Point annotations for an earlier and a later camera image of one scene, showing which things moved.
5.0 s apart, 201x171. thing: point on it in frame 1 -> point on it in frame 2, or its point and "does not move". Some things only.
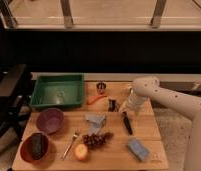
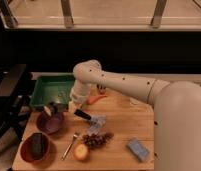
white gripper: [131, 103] -> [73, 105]
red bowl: [26, 149] does not move
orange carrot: [94, 98] does not move
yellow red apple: [81, 152] does not move
